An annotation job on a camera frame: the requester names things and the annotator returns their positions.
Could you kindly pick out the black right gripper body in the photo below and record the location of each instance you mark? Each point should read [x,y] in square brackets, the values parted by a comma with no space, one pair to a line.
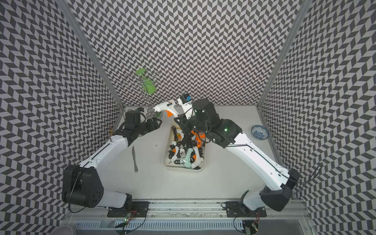
[189,125]

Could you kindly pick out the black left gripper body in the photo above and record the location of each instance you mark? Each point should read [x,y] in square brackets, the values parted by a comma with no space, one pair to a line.
[146,127]

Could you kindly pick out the orange hot glue gun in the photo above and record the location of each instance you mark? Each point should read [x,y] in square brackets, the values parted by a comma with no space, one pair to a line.
[199,138]

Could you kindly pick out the small white glue gun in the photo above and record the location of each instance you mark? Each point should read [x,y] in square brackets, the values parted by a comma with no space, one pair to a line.
[166,108]

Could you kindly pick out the cream plastic storage box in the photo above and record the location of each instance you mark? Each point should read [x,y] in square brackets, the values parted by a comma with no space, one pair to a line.
[184,152]

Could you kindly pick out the white glue gun orange trigger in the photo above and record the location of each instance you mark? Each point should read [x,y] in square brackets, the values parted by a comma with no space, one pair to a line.
[198,160]

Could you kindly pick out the white glue gun grey handle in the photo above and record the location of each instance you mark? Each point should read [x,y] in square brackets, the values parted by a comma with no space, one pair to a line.
[175,151]

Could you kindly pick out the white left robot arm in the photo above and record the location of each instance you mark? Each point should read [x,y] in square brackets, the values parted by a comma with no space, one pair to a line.
[82,183]

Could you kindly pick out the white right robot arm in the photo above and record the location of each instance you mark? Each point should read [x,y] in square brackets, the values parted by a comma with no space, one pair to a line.
[279,182]

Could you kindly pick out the metal spoon on table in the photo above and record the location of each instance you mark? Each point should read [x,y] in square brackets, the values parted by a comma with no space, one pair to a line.
[134,159]

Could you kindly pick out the blue white ceramic bowl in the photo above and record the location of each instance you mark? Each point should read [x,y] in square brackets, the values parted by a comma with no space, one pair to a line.
[259,132]

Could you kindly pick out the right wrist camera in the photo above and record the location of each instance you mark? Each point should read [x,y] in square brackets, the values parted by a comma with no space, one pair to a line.
[186,102]

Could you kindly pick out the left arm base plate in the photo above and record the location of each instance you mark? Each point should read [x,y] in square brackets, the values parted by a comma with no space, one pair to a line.
[138,208]

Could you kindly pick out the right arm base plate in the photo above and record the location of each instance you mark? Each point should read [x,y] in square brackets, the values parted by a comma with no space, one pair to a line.
[236,209]

